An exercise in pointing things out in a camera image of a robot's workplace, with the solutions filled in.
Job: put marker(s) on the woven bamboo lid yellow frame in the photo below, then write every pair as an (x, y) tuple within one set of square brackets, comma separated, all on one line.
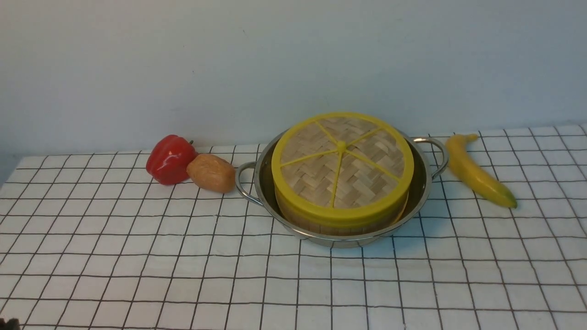
[(343, 165)]

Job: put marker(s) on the bamboo steamer basket yellow rim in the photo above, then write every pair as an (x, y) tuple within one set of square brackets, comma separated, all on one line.
[(336, 227)]

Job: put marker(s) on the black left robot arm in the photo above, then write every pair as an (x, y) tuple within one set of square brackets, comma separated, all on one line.
[(10, 324)]

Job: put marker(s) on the brown potato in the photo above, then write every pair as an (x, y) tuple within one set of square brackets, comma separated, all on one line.
[(212, 173)]

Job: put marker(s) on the red bell pepper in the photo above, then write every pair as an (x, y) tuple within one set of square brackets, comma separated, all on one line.
[(168, 161)]

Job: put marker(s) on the yellow banana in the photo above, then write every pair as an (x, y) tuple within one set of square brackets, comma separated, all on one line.
[(463, 166)]

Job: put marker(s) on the checkered white tablecloth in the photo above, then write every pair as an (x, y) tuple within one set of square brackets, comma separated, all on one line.
[(90, 242)]

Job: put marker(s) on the stainless steel two-handled pot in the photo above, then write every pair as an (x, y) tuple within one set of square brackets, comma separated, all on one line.
[(418, 194)]

